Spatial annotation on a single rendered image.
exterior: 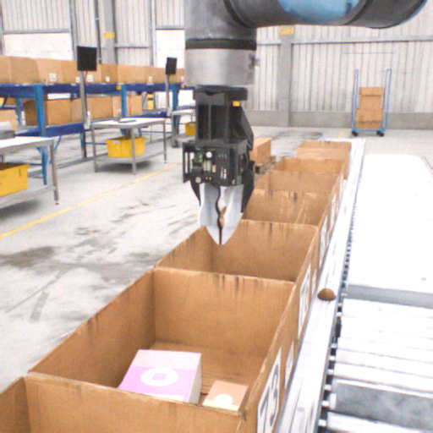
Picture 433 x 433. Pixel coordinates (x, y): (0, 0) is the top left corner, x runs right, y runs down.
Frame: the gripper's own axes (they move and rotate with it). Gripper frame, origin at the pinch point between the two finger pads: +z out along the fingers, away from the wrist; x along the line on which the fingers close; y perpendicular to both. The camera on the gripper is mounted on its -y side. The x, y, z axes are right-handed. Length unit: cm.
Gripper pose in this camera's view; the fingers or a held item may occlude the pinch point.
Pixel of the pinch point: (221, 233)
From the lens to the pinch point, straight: 70.8
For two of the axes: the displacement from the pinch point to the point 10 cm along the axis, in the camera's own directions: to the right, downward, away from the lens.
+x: 9.7, 0.8, -2.3
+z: -0.1, 9.6, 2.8
